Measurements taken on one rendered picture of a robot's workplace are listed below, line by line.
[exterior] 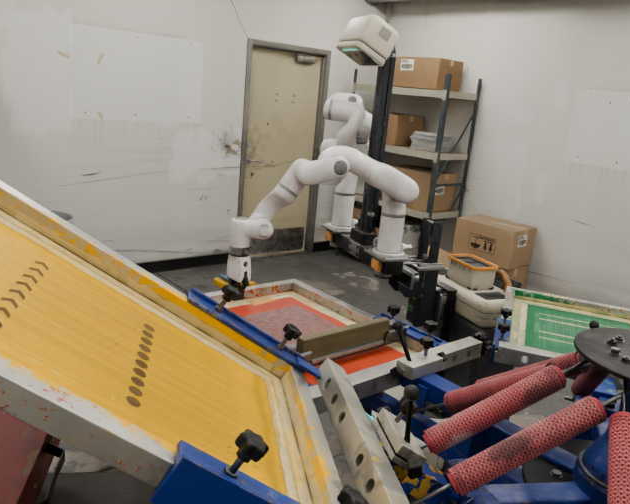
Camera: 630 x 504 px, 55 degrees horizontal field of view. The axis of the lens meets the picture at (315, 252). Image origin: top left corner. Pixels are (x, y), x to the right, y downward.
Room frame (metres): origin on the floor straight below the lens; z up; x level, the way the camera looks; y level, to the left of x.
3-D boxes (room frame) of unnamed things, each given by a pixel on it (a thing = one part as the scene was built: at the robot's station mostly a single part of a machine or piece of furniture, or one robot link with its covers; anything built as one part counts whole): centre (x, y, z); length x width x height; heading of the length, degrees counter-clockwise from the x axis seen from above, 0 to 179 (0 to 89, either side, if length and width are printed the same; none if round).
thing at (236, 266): (2.15, 0.28, 1.09); 0.10 x 0.07 x 0.11; 42
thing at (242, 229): (2.15, 0.24, 1.22); 0.15 x 0.10 x 0.11; 109
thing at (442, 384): (1.45, -0.34, 1.02); 0.17 x 0.06 x 0.05; 42
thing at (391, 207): (2.34, -0.29, 1.37); 0.13 x 0.10 x 0.16; 19
